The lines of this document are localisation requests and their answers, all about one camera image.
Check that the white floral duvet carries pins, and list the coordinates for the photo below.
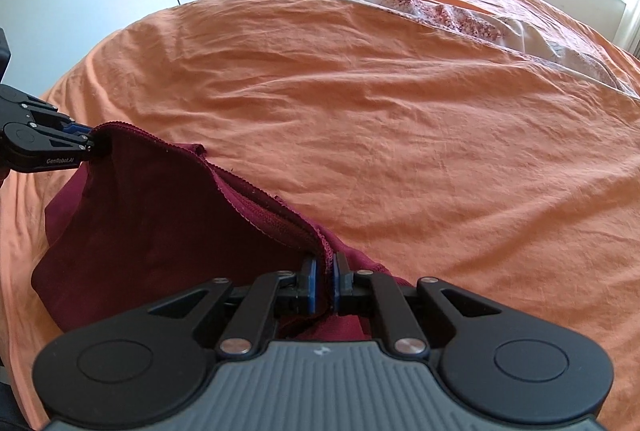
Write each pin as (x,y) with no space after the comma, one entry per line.
(450,6)

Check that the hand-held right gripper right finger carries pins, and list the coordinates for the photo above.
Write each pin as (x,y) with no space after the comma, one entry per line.
(339,286)

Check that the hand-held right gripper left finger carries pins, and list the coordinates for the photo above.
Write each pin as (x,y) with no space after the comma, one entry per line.
(313,286)

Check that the orange blanket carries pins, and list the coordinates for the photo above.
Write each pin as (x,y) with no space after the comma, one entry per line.
(400,136)

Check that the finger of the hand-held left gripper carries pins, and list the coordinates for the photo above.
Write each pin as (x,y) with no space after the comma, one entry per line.
(40,111)
(65,143)

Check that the maroon long-sleeved shirt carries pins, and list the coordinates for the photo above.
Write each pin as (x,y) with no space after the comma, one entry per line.
(150,231)

